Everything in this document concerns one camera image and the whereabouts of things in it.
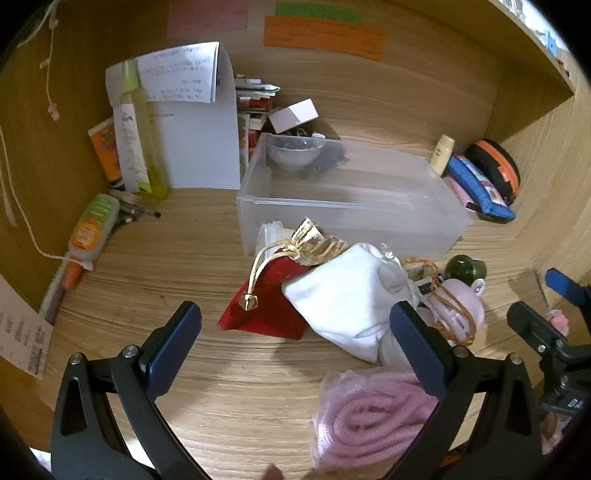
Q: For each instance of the stack of books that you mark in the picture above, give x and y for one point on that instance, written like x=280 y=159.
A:
x=251 y=99

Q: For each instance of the wooden desktop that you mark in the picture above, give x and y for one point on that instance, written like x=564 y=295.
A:
x=231 y=415

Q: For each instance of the standing white paper sheet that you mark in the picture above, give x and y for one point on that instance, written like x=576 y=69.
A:
x=198 y=147

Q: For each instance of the clear plastic storage bin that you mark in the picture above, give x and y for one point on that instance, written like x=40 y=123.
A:
x=360 y=207

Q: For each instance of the dark green jar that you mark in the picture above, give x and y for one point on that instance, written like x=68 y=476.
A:
x=464 y=268

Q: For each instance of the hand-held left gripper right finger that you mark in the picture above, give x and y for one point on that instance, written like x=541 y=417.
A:
x=415 y=346

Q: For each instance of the printed paper receipt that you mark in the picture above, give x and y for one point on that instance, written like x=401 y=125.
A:
x=21 y=330

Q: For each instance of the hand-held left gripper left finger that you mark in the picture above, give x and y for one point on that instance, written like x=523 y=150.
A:
x=171 y=350

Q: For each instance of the clear round container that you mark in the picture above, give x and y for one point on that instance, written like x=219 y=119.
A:
x=270 y=237

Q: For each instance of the wooden shelf board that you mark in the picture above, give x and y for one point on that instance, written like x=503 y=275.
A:
x=531 y=41

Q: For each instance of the blue snack packet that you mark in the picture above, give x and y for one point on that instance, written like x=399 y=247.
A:
x=480 y=189

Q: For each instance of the pink flat pouch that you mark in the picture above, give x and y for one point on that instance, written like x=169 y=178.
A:
x=461 y=191

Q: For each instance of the orange sticky note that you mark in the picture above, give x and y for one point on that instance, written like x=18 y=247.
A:
x=323 y=38

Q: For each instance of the pale pink round compact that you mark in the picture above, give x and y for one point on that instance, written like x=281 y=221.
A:
x=461 y=300

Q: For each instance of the gold organza pouch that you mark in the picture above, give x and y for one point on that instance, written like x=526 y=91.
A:
x=314 y=242

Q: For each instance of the pink sticky note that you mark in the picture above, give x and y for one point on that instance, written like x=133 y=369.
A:
x=207 y=18

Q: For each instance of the small white box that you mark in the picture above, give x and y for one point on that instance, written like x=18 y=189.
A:
x=293 y=115

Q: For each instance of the small dark clips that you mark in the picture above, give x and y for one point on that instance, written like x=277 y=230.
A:
x=134 y=210

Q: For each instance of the printed white paper slip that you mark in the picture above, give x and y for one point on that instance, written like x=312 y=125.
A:
x=180 y=74

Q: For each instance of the white cloth pouch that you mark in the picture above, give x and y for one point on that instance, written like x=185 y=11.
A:
x=341 y=295

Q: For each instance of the white bowl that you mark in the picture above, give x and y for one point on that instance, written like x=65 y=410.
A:
x=295 y=154

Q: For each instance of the black tangled item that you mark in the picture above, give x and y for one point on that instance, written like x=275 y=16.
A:
x=330 y=159

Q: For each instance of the red velvet pouch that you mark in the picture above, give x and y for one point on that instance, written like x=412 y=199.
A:
x=272 y=300

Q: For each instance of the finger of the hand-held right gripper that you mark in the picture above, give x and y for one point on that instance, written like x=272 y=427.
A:
x=535 y=325
x=565 y=284

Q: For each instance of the cream tube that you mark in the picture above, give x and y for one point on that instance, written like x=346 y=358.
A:
x=441 y=154

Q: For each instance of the yellow-green bottle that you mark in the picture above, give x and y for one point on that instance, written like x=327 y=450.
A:
x=154 y=152

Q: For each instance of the black and orange round case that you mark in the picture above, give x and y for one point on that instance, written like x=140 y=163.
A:
x=501 y=166

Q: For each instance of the green and orange tube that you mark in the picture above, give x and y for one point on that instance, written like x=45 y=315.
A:
x=90 y=228

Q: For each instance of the green sticky note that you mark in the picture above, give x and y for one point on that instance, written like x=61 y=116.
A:
x=318 y=13

